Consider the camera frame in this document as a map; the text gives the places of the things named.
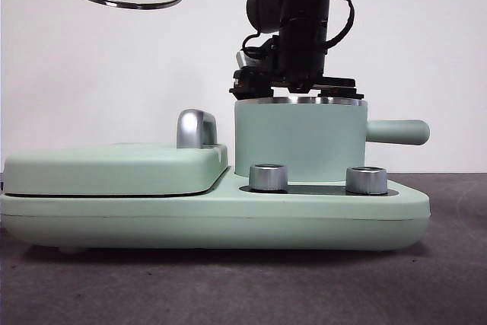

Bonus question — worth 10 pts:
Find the mint green steamer pot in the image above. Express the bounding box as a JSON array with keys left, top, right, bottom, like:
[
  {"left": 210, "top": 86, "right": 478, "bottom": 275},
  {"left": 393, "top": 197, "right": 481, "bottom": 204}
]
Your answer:
[{"left": 234, "top": 96, "right": 431, "bottom": 185}]

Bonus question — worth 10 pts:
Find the black sleeved cable loop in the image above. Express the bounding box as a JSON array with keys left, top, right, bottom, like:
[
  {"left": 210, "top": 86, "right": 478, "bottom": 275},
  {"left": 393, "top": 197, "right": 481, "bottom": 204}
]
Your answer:
[{"left": 325, "top": 0, "right": 357, "bottom": 54}]

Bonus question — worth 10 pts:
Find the right wrist grey camera box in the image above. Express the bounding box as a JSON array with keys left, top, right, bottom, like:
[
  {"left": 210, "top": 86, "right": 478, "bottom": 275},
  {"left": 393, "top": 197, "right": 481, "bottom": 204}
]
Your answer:
[{"left": 234, "top": 49, "right": 254, "bottom": 72}]

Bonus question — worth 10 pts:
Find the thin black cable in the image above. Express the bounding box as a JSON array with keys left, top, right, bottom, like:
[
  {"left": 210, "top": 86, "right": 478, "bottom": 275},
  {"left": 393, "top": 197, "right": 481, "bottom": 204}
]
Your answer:
[{"left": 242, "top": 31, "right": 278, "bottom": 60}]

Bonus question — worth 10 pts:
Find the silver griddle cover handle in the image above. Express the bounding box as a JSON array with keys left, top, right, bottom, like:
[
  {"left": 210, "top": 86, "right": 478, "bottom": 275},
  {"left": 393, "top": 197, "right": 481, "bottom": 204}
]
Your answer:
[{"left": 176, "top": 109, "right": 218, "bottom": 150}]

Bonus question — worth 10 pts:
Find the silver control knob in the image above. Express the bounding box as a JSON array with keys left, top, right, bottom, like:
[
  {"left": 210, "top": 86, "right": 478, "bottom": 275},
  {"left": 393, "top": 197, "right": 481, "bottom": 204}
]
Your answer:
[
  {"left": 345, "top": 166, "right": 389, "bottom": 195},
  {"left": 247, "top": 164, "right": 289, "bottom": 193}
]

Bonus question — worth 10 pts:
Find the mint green breakfast machine base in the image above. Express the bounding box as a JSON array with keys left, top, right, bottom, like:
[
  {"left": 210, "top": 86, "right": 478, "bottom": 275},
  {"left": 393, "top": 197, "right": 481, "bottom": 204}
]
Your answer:
[{"left": 0, "top": 167, "right": 431, "bottom": 256}]

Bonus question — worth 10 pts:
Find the mint green hinged griddle cover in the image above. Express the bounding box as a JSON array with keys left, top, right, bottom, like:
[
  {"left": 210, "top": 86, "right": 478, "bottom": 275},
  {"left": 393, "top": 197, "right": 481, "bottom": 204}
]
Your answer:
[{"left": 2, "top": 142, "right": 229, "bottom": 197}]

